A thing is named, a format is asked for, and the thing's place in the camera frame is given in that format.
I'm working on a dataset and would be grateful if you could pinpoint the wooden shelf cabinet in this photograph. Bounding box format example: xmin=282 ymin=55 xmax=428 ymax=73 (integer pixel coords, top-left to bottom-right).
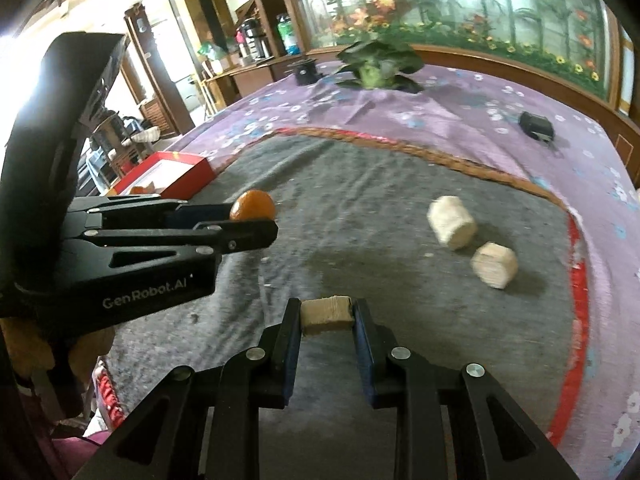
xmin=125 ymin=0 xmax=301 ymax=128

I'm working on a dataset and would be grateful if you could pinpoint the person's left hand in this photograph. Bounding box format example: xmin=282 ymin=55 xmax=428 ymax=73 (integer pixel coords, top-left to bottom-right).
xmin=7 ymin=317 xmax=116 ymax=381

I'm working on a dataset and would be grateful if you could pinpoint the purple floral tablecloth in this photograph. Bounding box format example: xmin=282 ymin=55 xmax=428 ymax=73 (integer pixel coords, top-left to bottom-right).
xmin=177 ymin=57 xmax=640 ymax=480

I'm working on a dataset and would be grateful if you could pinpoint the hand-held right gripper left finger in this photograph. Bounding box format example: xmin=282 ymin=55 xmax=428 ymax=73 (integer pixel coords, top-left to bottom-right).
xmin=75 ymin=298 xmax=303 ymax=480

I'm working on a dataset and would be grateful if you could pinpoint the black square device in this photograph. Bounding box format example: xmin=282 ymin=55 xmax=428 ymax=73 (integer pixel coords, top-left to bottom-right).
xmin=292 ymin=59 xmax=321 ymax=86

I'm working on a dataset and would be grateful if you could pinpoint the red cardboard box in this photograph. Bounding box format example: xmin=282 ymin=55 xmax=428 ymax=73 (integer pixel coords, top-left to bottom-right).
xmin=107 ymin=151 xmax=217 ymax=200

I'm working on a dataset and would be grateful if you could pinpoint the black thermos flask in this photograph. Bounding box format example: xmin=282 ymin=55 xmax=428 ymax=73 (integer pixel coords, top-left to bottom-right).
xmin=240 ymin=19 xmax=273 ymax=61

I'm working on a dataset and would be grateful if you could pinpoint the small orange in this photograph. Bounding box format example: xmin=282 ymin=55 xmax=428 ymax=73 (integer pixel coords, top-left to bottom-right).
xmin=229 ymin=189 xmax=277 ymax=222

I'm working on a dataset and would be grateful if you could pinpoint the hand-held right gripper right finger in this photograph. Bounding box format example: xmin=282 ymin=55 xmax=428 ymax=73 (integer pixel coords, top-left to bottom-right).
xmin=352 ymin=298 xmax=571 ymax=480

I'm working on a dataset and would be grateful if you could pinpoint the grey mat with red border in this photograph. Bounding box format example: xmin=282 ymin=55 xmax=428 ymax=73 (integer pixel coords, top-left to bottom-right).
xmin=85 ymin=127 xmax=588 ymax=480

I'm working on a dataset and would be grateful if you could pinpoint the flower painted glass panel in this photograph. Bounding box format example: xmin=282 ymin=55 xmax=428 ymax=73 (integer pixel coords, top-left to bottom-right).
xmin=287 ymin=0 xmax=617 ymax=106

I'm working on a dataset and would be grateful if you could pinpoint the green plastic bottle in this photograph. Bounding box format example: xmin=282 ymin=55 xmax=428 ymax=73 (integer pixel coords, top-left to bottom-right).
xmin=276 ymin=14 xmax=301 ymax=56

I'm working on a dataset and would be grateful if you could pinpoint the green leafy plant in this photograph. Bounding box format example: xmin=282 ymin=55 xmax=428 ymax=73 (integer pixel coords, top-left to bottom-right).
xmin=336 ymin=40 xmax=425 ymax=93

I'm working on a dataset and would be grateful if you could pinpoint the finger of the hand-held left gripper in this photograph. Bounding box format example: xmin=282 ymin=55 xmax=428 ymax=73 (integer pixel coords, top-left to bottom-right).
xmin=67 ymin=218 xmax=279 ymax=268
xmin=69 ymin=198 xmax=236 ymax=231

